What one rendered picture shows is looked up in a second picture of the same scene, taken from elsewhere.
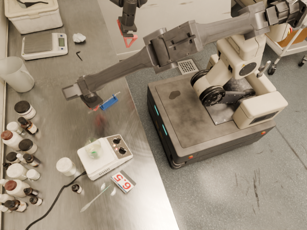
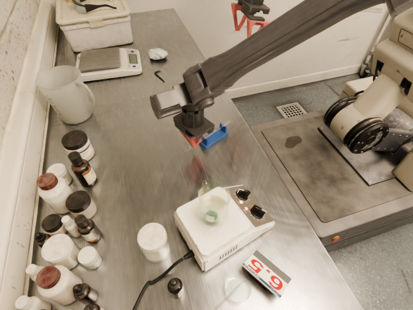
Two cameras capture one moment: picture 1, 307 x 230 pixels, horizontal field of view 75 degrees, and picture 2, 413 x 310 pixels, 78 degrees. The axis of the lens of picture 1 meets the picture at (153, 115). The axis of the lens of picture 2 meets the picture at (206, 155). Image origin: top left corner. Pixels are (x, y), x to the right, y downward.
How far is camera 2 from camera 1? 0.37 m
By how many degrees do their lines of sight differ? 10
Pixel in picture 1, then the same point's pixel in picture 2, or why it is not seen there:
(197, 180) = not seen: hidden behind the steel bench
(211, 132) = (364, 196)
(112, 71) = (272, 33)
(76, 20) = (152, 36)
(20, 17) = (76, 24)
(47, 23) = (112, 37)
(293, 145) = not seen: outside the picture
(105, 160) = (232, 227)
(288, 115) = not seen: outside the picture
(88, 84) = (208, 76)
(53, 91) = (121, 122)
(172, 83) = (286, 126)
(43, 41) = (107, 57)
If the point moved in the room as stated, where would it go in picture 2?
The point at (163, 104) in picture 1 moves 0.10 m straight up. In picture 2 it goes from (278, 155) to (283, 141)
